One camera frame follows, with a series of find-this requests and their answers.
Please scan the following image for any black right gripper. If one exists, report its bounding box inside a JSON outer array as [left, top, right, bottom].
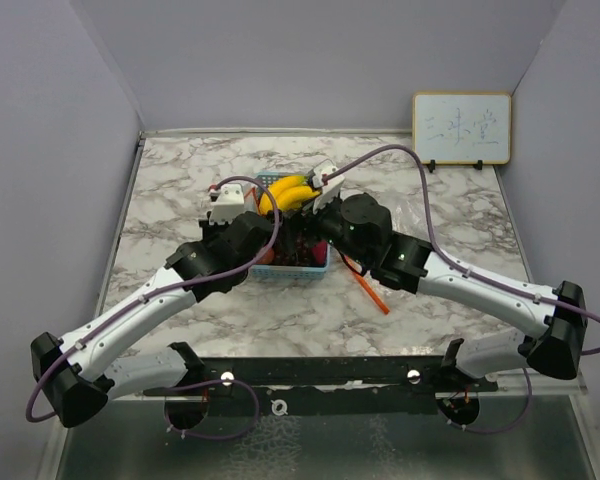
[[272, 186, 371, 267]]

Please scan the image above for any red grape bunch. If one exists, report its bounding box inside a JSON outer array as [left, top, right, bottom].
[[272, 226, 316, 267]]

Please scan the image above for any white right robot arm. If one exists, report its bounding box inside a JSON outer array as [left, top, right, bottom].
[[301, 194, 587, 391]]

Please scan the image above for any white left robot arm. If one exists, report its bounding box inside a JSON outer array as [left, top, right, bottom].
[[25, 211, 281, 428]]

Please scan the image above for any light blue plastic basket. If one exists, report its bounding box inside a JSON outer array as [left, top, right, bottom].
[[250, 171, 332, 280]]

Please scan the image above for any yellow banana bunch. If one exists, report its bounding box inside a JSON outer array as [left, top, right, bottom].
[[268, 175, 319, 211]]

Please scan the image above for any small framed whiteboard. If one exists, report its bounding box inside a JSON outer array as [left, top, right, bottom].
[[412, 92, 512, 168]]

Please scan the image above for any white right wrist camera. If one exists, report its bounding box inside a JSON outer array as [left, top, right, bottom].
[[307, 160, 344, 214]]

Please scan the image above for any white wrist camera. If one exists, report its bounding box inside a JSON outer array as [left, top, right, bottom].
[[307, 160, 344, 214], [208, 183, 245, 225]]

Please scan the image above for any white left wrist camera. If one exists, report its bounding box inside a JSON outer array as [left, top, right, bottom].
[[208, 183, 245, 225]]

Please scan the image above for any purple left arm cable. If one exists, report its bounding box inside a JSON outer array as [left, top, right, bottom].
[[24, 177, 282, 425]]

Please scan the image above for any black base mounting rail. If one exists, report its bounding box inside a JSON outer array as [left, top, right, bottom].
[[145, 355, 497, 417]]

